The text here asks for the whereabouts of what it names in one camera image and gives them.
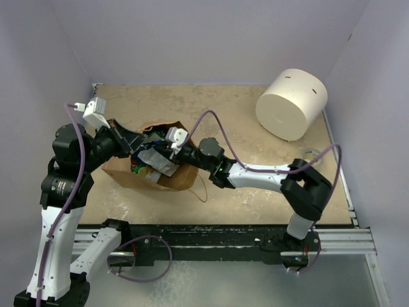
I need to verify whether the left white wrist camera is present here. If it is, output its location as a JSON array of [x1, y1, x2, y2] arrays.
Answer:
[[73, 97, 109, 129]]

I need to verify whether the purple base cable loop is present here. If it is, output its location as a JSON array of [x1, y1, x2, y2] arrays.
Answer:
[[107, 235, 174, 283]]

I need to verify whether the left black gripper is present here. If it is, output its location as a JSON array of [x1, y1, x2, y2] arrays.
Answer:
[[81, 118, 148, 172]]

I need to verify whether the black aluminium frame rail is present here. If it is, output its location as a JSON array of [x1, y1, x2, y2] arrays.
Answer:
[[72, 222, 378, 266]]

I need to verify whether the white cylindrical container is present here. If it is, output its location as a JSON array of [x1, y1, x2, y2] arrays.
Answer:
[[256, 68, 328, 141]]

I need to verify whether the green Chuba chips bag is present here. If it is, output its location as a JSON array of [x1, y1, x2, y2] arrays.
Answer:
[[130, 157, 161, 183]]

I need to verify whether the green tea candy bag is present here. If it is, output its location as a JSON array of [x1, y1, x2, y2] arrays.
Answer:
[[146, 128, 167, 143]]

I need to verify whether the blue white snack packet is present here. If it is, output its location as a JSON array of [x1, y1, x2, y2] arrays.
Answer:
[[135, 141, 179, 177]]

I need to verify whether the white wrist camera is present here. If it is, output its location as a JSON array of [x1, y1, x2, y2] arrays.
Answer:
[[165, 127, 188, 153], [73, 97, 109, 129]]

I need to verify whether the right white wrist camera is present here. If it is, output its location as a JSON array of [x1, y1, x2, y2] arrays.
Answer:
[[165, 127, 188, 153]]

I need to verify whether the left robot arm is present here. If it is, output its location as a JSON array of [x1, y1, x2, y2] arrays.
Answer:
[[13, 119, 148, 306]]

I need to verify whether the brown paper bag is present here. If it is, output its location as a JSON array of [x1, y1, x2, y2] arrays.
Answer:
[[100, 120, 208, 203]]

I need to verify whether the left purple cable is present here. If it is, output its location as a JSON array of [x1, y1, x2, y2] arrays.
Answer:
[[35, 102, 87, 307]]

